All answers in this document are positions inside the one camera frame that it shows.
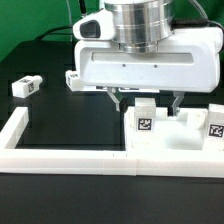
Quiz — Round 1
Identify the white marker sheet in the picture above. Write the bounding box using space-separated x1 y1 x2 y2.
78 85 160 94

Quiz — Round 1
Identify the white U-shaped fence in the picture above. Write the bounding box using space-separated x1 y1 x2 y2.
0 107 224 178

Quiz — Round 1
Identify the white square tabletop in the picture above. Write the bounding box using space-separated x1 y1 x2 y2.
124 107 208 151

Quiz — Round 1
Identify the black cable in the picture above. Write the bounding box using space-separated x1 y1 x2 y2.
34 0 88 42

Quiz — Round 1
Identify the grey thin cable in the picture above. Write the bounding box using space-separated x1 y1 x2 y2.
65 0 74 42

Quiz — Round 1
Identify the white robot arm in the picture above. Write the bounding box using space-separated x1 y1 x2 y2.
73 0 224 113

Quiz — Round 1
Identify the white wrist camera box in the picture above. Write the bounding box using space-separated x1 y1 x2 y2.
73 9 115 41

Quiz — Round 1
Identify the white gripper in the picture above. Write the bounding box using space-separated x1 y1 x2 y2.
75 27 221 117

